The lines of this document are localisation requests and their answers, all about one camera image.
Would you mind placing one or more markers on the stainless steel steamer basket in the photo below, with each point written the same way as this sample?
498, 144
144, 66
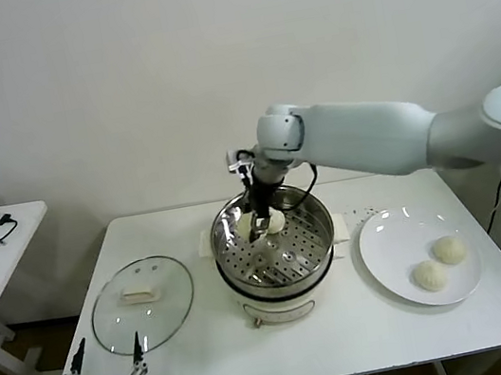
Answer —
232, 248

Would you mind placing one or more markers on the white steamed baozi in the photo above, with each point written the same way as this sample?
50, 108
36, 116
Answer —
430, 276
451, 250
278, 223
243, 227

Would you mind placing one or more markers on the white round plate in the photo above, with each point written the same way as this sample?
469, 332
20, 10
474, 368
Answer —
391, 279

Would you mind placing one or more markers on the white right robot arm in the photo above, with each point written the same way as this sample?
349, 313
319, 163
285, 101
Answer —
367, 134

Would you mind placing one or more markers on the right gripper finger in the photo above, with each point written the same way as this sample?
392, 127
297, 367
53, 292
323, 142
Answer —
265, 223
254, 232

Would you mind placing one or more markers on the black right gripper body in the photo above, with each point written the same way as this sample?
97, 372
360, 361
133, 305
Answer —
261, 195

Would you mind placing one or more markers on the white side table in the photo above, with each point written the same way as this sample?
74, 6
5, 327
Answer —
2, 258

